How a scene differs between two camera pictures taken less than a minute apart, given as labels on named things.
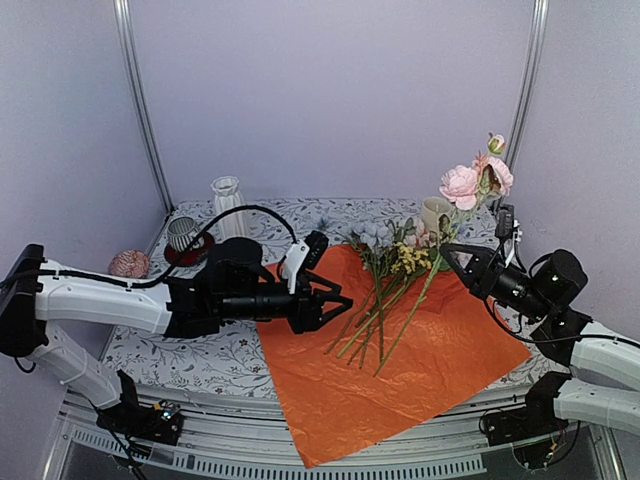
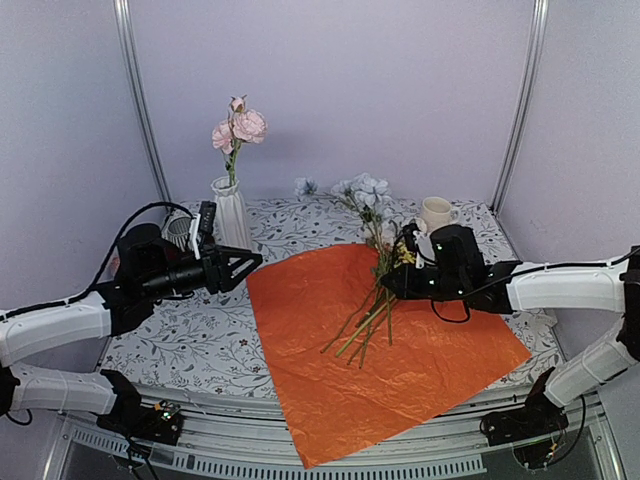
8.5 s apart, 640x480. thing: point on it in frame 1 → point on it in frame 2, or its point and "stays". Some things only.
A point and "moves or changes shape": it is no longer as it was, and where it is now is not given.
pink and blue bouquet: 375,239 moves or changes shape
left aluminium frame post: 126,19 stays
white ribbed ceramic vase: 229,199 stays
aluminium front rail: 234,434 stays
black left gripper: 309,308 → 217,258
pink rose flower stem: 463,188 → 242,125
